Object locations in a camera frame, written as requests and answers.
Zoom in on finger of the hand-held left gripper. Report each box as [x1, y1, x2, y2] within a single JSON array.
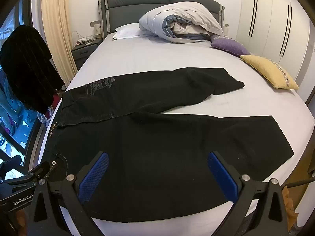
[[25, 160, 59, 185]]

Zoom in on purple cushion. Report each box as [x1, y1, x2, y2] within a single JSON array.
[[211, 35, 251, 57]]

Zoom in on hanging black garment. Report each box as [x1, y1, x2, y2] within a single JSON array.
[[0, 26, 66, 113]]

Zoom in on white pillow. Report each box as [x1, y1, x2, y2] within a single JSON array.
[[113, 23, 158, 40]]

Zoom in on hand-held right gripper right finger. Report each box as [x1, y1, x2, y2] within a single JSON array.
[[207, 151, 289, 236]]

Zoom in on white wardrobe with black handles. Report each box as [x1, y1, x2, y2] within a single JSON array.
[[235, 0, 315, 104]]

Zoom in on dark grey nightstand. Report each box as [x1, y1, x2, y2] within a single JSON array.
[[71, 38, 103, 70]]

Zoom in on grey metal rod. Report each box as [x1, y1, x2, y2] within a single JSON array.
[[285, 178, 315, 188]]

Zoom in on black denim pants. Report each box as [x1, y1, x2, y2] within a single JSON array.
[[45, 67, 295, 223]]

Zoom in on cream curtain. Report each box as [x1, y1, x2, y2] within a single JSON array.
[[41, 0, 79, 84]]

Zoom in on yellow cushion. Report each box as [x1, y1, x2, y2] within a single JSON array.
[[240, 55, 299, 89]]

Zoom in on grey upholstered headboard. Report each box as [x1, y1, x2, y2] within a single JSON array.
[[98, 0, 225, 40]]

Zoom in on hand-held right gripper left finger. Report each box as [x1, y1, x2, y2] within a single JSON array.
[[30, 152, 109, 236]]

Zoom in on bed with white sheet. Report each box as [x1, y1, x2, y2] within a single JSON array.
[[38, 32, 315, 236]]

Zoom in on white power strip with cables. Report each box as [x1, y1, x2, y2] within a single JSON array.
[[72, 31, 97, 46]]

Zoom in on rolled white grey duvet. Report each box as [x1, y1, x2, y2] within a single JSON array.
[[138, 1, 224, 44]]

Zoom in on person's left hand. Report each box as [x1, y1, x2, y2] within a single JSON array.
[[15, 210, 28, 236]]

